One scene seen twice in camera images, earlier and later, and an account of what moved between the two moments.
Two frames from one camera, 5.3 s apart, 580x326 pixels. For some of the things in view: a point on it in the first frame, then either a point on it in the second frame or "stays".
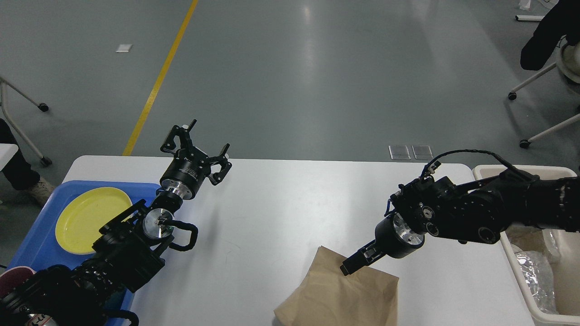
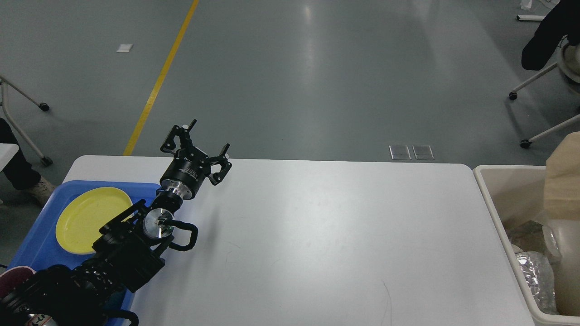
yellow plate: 80,218 stays
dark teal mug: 113,301 stays
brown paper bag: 367,296 -> 562,186
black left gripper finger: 169,144 stays
